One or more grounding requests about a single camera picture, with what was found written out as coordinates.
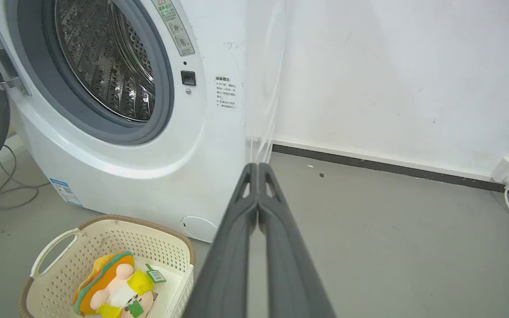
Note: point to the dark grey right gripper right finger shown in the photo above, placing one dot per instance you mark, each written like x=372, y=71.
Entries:
x=292, y=269

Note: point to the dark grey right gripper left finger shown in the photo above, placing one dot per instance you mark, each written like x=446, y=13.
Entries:
x=226, y=265

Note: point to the colourful plush toy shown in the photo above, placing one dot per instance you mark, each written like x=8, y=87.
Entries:
x=115, y=287

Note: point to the cream perforated laundry basket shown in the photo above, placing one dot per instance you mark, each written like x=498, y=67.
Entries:
x=104, y=265

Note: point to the white front-load washing machine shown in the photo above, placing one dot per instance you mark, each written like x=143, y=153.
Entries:
x=126, y=110

